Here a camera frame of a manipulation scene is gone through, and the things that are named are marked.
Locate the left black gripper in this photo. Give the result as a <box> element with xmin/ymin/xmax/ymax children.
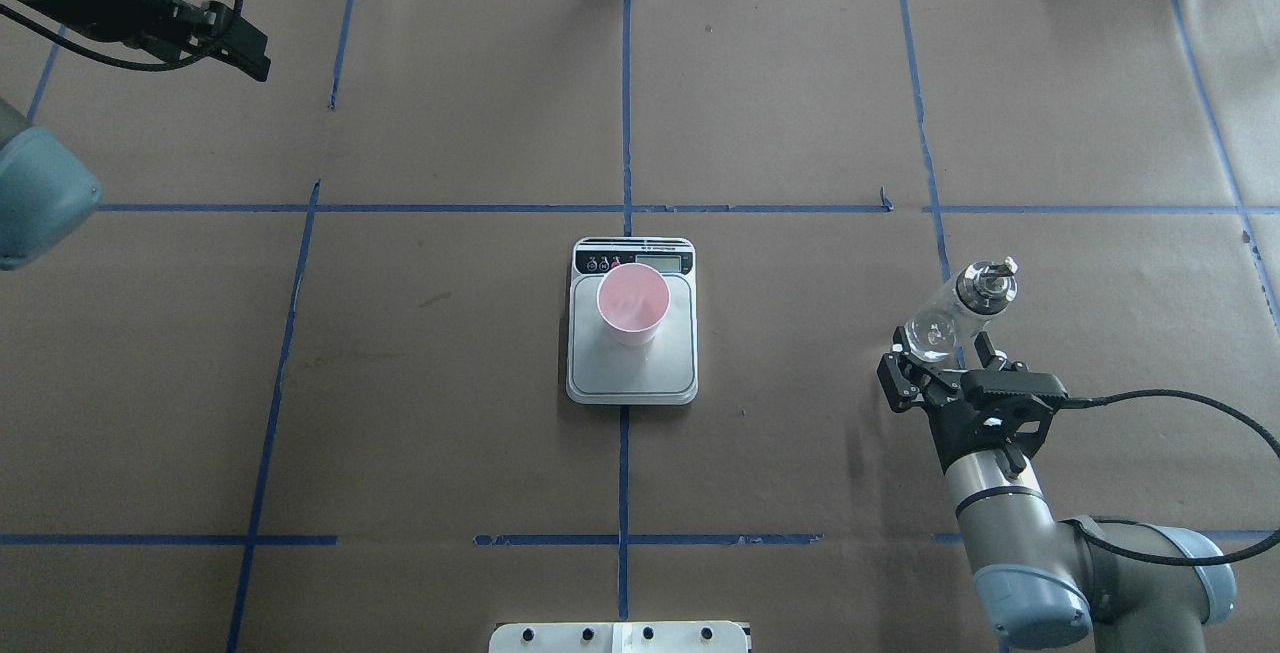
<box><xmin>60</xmin><ymin>0</ymin><xmax>271</xmax><ymax>83</ymax></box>

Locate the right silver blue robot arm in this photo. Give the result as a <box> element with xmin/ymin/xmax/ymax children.
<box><xmin>877</xmin><ymin>328</ymin><xmax>1238</xmax><ymax>652</ymax></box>

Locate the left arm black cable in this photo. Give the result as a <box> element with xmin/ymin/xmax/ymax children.
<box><xmin>0</xmin><ymin>0</ymin><xmax>247</xmax><ymax>72</ymax></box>

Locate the silver digital kitchen scale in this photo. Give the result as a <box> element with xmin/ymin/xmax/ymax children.
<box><xmin>564</xmin><ymin>237</ymin><xmax>699</xmax><ymax>406</ymax></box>

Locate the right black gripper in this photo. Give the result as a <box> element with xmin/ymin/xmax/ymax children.
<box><xmin>876</xmin><ymin>328</ymin><xmax>1068</xmax><ymax>476</ymax></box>

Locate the brown paper table cover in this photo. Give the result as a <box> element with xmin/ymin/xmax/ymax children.
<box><xmin>3</xmin><ymin>0</ymin><xmax>1277</xmax><ymax>652</ymax></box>

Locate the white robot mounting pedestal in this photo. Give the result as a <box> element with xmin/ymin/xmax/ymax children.
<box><xmin>488</xmin><ymin>620</ymin><xmax>753</xmax><ymax>652</ymax></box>

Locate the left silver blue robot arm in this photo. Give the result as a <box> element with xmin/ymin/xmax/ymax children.
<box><xmin>1</xmin><ymin>0</ymin><xmax>271</xmax><ymax>271</ymax></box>

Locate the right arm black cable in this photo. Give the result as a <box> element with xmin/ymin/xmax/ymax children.
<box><xmin>1062</xmin><ymin>389</ymin><xmax>1280</xmax><ymax>568</ymax></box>

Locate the clear glass sauce bottle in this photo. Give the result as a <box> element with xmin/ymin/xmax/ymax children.
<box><xmin>904</xmin><ymin>257</ymin><xmax>1019</xmax><ymax>364</ymax></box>

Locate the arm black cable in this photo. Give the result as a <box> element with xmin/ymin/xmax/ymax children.
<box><xmin>0</xmin><ymin>0</ymin><xmax>247</xmax><ymax>72</ymax></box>
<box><xmin>1062</xmin><ymin>389</ymin><xmax>1280</xmax><ymax>568</ymax></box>

